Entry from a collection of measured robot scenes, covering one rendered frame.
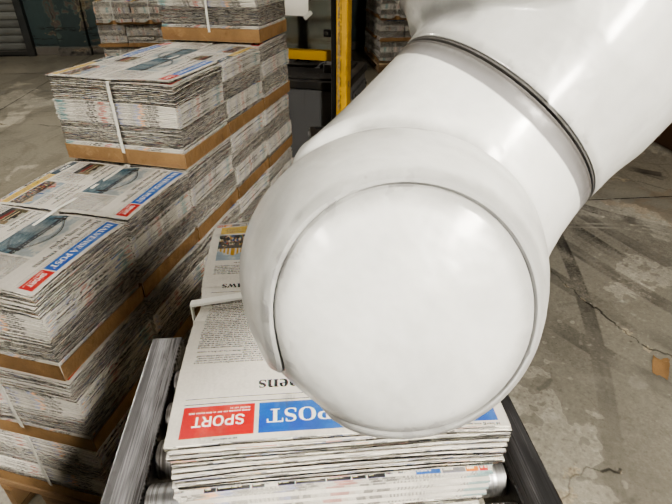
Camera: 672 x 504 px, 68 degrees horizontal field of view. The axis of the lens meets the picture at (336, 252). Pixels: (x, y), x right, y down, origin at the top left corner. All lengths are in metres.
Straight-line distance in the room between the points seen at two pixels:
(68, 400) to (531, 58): 1.15
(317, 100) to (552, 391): 1.68
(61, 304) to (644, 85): 1.04
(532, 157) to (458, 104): 0.03
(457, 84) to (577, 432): 1.77
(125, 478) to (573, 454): 1.43
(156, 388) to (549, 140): 0.71
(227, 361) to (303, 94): 2.21
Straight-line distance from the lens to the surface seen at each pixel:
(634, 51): 0.20
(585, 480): 1.80
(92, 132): 1.58
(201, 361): 0.49
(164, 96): 1.40
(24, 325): 1.13
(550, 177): 0.19
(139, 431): 0.77
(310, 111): 2.63
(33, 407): 1.34
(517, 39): 0.19
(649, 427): 2.04
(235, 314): 0.55
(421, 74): 0.19
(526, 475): 0.72
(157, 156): 1.48
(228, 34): 1.94
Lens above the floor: 1.37
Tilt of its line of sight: 32 degrees down
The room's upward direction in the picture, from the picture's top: straight up
